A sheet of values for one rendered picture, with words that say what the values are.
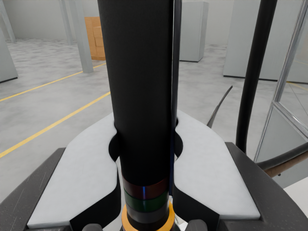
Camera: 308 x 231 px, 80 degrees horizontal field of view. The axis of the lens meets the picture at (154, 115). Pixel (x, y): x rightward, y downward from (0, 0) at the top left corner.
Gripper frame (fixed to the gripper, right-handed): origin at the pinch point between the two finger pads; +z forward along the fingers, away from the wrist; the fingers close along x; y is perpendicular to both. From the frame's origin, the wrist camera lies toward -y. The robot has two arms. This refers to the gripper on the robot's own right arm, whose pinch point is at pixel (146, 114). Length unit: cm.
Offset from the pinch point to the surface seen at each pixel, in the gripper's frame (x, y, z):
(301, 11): 91, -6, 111
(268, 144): 89, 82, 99
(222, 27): 423, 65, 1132
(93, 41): -221, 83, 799
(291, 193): 32.8, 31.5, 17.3
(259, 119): 181, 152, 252
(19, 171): -155, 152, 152
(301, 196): 33.4, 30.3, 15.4
